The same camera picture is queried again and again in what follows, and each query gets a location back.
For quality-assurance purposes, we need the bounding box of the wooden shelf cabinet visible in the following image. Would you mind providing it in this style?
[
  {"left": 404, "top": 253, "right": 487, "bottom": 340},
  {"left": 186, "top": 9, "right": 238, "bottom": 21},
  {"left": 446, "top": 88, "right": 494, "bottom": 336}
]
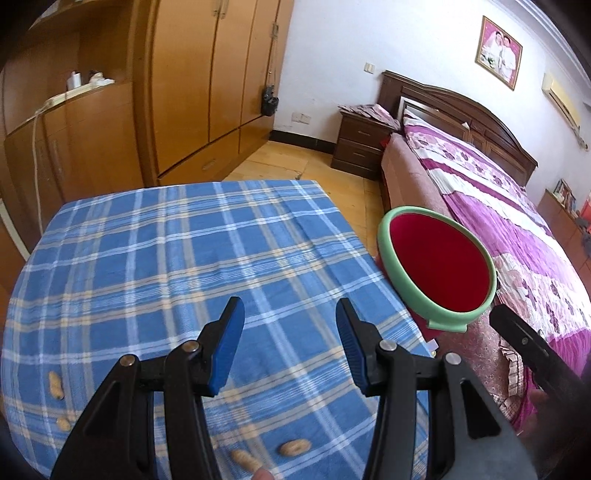
[{"left": 0, "top": 0, "right": 148, "bottom": 259}]

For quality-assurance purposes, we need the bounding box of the white power strip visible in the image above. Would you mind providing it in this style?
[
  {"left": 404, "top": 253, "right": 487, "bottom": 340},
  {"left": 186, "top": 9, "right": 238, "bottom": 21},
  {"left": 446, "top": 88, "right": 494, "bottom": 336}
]
[{"left": 37, "top": 80, "right": 100, "bottom": 114}]

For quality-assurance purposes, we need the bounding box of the white power cable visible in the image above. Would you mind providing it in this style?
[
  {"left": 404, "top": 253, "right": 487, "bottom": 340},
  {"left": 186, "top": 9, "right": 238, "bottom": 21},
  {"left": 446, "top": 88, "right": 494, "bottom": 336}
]
[{"left": 30, "top": 111, "right": 47, "bottom": 232}]

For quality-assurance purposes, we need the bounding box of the black hanging camera bag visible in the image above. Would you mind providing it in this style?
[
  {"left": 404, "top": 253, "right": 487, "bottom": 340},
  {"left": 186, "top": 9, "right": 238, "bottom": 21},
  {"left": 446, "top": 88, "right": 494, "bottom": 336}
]
[{"left": 261, "top": 23, "right": 281, "bottom": 116}]

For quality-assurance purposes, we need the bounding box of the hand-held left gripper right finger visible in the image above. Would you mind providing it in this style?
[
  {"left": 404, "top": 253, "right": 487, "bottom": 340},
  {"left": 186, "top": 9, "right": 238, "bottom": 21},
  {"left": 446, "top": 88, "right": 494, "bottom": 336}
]
[{"left": 335, "top": 298, "right": 539, "bottom": 480}]

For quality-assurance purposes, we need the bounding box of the bed with purple floral quilt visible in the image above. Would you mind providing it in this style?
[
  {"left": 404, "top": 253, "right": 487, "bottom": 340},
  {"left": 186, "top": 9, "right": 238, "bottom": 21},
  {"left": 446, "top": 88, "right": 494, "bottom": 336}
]
[{"left": 379, "top": 113, "right": 591, "bottom": 432}]

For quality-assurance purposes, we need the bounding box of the light wooden side cabinet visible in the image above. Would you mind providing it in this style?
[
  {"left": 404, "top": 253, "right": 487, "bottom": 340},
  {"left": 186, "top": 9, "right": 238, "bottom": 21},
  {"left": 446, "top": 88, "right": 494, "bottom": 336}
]
[{"left": 538, "top": 189, "right": 591, "bottom": 264}]

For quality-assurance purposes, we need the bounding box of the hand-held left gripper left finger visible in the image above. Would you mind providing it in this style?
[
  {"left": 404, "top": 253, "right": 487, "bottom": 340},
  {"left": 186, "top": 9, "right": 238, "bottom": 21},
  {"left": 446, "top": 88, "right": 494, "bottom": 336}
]
[{"left": 50, "top": 296, "right": 245, "bottom": 480}]

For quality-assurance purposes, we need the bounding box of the wooden wardrobe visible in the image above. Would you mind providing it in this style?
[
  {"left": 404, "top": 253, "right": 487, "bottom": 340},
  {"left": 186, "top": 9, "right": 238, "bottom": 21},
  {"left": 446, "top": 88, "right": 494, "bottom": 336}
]
[{"left": 139, "top": 0, "right": 296, "bottom": 188}]

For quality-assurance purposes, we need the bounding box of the dark wooden nightstand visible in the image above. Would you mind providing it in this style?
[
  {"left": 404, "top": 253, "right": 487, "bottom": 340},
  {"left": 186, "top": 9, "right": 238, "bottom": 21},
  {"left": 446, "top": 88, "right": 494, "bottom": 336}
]
[{"left": 331, "top": 113, "right": 399, "bottom": 181}]

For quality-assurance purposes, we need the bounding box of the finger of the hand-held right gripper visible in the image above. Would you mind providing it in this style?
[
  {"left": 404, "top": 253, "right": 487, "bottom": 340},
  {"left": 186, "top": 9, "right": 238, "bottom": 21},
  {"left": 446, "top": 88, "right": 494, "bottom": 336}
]
[{"left": 489, "top": 304, "right": 589, "bottom": 403}]

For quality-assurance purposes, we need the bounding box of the framed wall photo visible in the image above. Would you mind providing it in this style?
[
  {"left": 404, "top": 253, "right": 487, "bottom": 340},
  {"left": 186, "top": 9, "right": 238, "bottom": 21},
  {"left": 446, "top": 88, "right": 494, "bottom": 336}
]
[{"left": 475, "top": 16, "right": 523, "bottom": 90}]

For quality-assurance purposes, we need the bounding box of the person's right hand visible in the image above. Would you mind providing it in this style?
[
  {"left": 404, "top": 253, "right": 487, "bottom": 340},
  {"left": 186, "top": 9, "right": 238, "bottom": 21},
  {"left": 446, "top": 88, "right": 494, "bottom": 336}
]
[{"left": 522, "top": 390, "right": 591, "bottom": 480}]

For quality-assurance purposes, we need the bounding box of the red bin with green rim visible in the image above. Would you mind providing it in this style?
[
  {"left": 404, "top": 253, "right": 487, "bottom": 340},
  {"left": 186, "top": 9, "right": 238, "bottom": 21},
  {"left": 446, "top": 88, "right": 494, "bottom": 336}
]
[{"left": 376, "top": 206, "right": 497, "bottom": 333}]

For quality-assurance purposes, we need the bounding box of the row of books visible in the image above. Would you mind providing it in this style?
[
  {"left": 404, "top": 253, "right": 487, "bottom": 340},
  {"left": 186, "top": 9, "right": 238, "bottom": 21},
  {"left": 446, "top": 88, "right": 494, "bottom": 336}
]
[{"left": 554, "top": 179, "right": 578, "bottom": 213}]

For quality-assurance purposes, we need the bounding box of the blue plaid tablecloth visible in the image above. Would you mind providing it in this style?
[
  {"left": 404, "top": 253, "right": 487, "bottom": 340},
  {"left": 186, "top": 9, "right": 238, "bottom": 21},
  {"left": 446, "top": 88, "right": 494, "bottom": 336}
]
[{"left": 0, "top": 179, "right": 432, "bottom": 480}]

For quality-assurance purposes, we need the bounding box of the dark wooden headboard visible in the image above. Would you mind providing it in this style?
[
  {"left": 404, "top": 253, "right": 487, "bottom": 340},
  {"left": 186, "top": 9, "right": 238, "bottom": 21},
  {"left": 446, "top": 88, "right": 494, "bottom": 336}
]
[{"left": 379, "top": 70, "right": 539, "bottom": 186}]

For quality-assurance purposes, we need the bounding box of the patterned cloth on nightstand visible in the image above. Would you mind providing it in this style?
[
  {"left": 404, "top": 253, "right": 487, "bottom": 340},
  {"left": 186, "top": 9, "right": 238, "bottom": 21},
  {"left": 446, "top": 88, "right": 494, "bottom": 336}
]
[{"left": 338, "top": 104, "right": 402, "bottom": 131}]

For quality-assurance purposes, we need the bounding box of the wall air conditioner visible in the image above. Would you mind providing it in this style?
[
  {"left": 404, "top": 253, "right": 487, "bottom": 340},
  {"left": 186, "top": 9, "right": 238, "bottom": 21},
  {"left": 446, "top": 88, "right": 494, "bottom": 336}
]
[{"left": 541, "top": 73, "right": 581, "bottom": 127}]

